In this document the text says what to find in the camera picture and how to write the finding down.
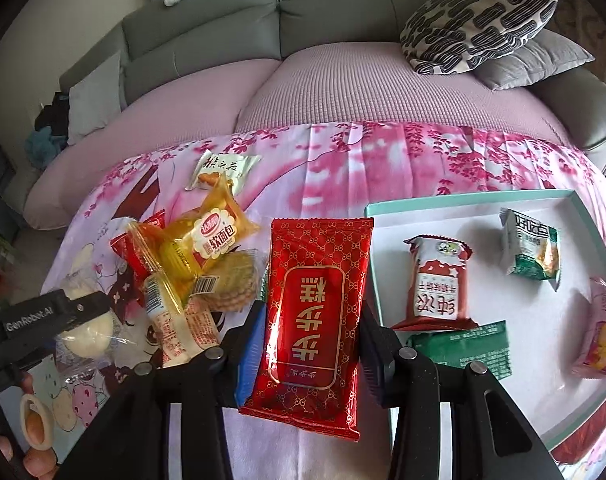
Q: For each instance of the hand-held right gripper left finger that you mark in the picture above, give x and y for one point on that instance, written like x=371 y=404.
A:
x=248 y=345

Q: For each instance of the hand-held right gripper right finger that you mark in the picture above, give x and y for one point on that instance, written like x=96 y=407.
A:
x=370 y=360

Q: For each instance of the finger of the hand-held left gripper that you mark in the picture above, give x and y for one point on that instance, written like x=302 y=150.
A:
x=88 y=307
x=13 y=357

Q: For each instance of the white bun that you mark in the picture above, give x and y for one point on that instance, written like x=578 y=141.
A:
x=90 y=335

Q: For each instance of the large red gold-print packet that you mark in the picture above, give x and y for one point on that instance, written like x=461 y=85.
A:
x=308 y=320

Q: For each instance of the round biscuits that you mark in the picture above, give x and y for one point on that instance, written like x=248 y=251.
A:
x=235 y=280

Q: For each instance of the dark green snack packet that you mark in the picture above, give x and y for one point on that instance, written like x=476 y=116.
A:
x=463 y=347

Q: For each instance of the dark red biscuit packet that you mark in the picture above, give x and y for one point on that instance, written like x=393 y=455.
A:
x=435 y=285

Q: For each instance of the yellow bread packet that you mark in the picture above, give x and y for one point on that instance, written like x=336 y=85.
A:
x=208 y=240

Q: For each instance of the teal cardboard box lid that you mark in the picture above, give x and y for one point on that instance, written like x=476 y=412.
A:
x=533 y=400

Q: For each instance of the pale green biscuit packet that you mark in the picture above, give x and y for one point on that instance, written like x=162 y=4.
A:
x=218 y=170

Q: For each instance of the green and white snack packet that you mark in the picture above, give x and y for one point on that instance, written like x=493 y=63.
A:
x=530 y=250

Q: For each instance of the pink snack packet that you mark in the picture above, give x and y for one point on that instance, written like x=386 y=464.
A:
x=600 y=335

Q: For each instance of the small red snack packet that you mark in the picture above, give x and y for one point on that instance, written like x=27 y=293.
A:
x=125 y=252

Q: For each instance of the clear packet with cream roll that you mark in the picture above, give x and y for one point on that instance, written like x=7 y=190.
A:
x=183 y=330

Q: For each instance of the blue cloth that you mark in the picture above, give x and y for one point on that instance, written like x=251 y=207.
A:
x=45 y=145

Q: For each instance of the dark clothes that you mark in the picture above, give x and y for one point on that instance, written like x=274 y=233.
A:
x=58 y=115

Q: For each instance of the printed pink blanket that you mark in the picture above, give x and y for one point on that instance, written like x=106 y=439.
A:
x=383 y=160

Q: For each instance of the light grey pillow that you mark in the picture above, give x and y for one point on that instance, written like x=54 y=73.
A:
x=95 y=105

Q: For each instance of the black and white patterned pillow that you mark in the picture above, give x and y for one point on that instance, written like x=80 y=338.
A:
x=473 y=25

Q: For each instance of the grey-green sofa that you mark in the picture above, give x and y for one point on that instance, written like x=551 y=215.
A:
x=333 y=5

